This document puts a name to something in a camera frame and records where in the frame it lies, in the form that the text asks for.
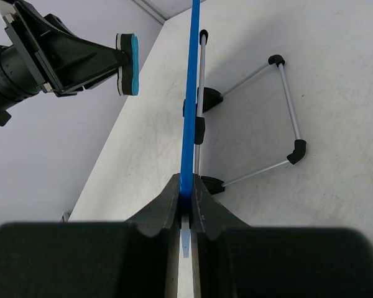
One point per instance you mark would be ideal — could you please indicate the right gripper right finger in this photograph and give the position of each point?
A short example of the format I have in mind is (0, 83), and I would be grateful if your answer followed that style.
(232, 259)

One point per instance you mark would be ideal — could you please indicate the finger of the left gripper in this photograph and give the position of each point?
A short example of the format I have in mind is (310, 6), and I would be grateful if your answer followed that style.
(90, 72)
(67, 47)

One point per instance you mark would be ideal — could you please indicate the left aluminium frame post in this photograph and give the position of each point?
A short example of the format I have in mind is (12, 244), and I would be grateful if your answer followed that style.
(151, 10)

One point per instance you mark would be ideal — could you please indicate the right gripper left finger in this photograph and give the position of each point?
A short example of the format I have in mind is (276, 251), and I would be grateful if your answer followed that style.
(134, 258)

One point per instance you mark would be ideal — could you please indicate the metal whiteboard stand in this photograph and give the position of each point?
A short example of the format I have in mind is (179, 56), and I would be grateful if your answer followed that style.
(254, 137)

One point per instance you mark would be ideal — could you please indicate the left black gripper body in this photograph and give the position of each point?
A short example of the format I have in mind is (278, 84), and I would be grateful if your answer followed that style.
(22, 73)

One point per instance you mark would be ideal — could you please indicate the blue framed whiteboard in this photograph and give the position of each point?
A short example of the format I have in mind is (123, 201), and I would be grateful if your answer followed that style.
(185, 286)

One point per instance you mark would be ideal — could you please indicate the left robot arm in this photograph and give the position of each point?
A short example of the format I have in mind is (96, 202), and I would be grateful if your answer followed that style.
(45, 56)

